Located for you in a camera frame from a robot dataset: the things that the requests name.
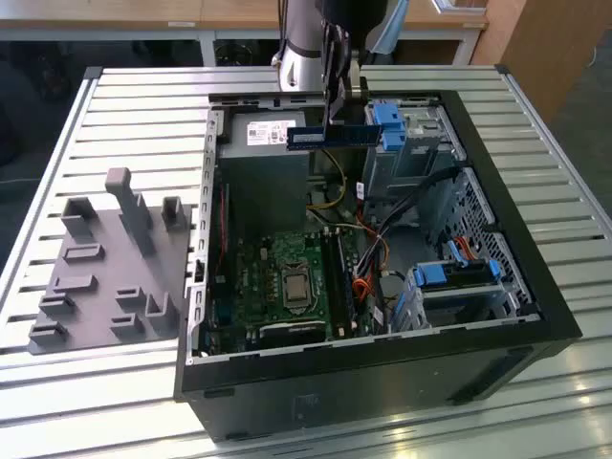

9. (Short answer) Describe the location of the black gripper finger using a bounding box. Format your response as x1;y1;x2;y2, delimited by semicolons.
340;28;369;126
319;19;347;142

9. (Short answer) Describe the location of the blue RAM stick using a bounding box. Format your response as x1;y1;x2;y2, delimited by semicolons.
285;123;383;153

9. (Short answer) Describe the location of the black RAM slot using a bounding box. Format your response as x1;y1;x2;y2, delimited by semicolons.
319;230;337;341

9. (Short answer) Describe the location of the large metal disk bay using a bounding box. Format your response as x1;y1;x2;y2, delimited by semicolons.
361;98;469;202

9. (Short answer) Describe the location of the grey power supply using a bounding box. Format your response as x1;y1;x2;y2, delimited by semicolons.
217;112;312;238

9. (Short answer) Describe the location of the CPU socket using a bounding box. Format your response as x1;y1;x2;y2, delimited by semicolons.
279;260;316;317

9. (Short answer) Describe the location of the wooden cabinet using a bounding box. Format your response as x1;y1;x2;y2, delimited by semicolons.
470;0;612;126

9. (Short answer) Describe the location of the silver CPU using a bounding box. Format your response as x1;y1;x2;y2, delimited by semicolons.
285;275;308;303

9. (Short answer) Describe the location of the round grey speaker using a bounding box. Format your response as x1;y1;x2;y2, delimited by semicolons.
382;273;413;307

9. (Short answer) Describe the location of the hard disk in blue carrier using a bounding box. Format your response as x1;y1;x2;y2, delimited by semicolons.
413;257;502;291

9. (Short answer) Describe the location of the green motherboard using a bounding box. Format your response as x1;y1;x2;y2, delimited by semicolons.
206;228;382;356

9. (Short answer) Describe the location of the black graphics card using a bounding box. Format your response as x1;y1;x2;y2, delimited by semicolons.
246;317;329;351

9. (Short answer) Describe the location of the small metal disk bay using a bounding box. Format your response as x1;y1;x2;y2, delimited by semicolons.
404;257;535;331

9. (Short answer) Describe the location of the black PC case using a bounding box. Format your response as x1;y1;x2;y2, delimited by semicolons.
171;88;583;444

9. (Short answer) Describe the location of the grey parts rack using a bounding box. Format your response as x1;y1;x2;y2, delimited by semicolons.
28;166;192;356

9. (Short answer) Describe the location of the blue disk carrier handle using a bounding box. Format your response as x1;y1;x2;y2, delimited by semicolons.
374;101;402;129
381;126;407;150

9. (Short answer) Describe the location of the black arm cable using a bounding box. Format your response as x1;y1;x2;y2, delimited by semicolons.
276;0;288;54

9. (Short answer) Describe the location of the yellow wire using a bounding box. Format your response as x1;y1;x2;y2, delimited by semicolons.
305;148;349;211

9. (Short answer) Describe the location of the black cable bundle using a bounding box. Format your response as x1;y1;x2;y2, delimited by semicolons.
356;166;468;281

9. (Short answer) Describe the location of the thin red wire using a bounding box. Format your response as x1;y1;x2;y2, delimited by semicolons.
211;184;231;284

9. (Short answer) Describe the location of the orange flat wire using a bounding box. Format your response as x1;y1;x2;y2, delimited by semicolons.
352;278;386;301

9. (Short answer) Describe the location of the blue wire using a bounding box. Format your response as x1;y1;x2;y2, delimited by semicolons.
447;240;470;268

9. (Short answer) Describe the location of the red orange wire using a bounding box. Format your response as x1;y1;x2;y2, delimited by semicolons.
453;235;485;262

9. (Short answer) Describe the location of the wooden desk white frame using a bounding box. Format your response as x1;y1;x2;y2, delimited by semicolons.
0;0;492;68

